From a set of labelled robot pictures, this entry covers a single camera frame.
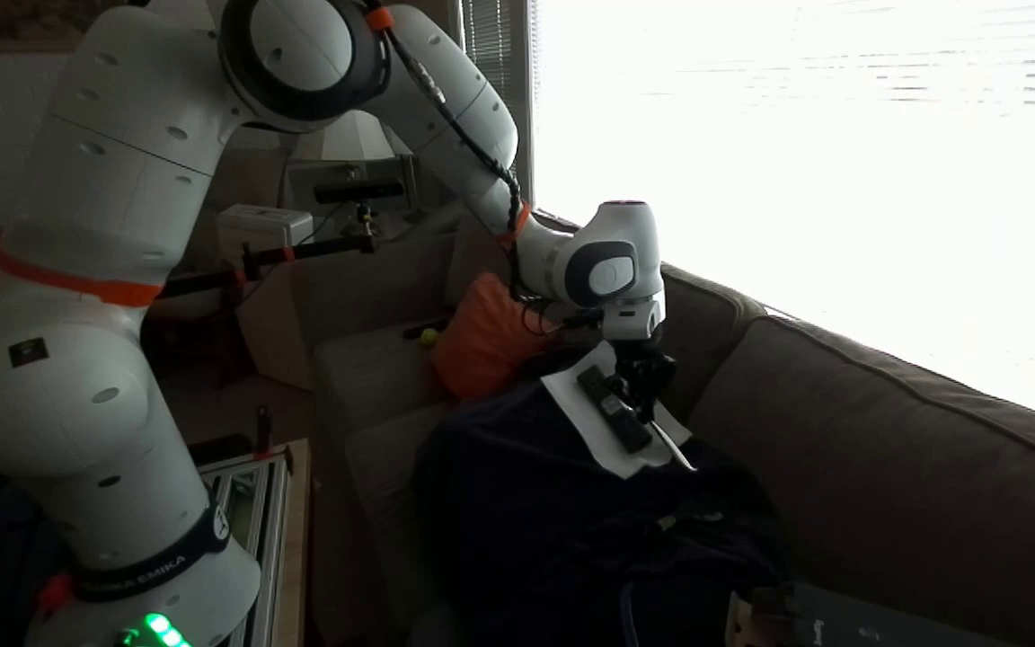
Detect orange pillow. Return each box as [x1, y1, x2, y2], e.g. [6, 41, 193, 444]
[423, 270, 563, 407]

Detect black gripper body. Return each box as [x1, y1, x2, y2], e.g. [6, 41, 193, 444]
[599, 336, 678, 409]

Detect black remote control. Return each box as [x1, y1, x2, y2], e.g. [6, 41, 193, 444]
[575, 361, 658, 455]

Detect white paper sheet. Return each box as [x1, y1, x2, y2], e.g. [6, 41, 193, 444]
[536, 336, 698, 482]

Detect fabric sofa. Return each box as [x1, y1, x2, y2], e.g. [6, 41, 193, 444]
[298, 208, 1035, 647]

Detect large brown cardboard box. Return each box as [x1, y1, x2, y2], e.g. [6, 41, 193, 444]
[235, 256, 321, 395]

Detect silver spoon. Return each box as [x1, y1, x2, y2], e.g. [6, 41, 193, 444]
[646, 409, 701, 473]

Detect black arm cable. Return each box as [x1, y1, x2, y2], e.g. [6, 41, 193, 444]
[357, 0, 546, 319]

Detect wide window with blinds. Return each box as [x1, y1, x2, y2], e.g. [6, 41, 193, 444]
[528, 0, 1035, 437]

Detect framed wall picture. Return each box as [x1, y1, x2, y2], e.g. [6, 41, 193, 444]
[0, 0, 102, 46]

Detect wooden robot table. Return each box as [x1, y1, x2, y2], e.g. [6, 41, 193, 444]
[193, 433, 316, 647]

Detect aluminium rail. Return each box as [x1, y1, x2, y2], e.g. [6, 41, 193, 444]
[197, 452, 295, 647]

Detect white lamp shade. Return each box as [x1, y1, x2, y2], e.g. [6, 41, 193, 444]
[292, 106, 410, 170]

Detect dark blue cloth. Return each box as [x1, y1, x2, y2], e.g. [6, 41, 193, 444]
[413, 378, 742, 647]

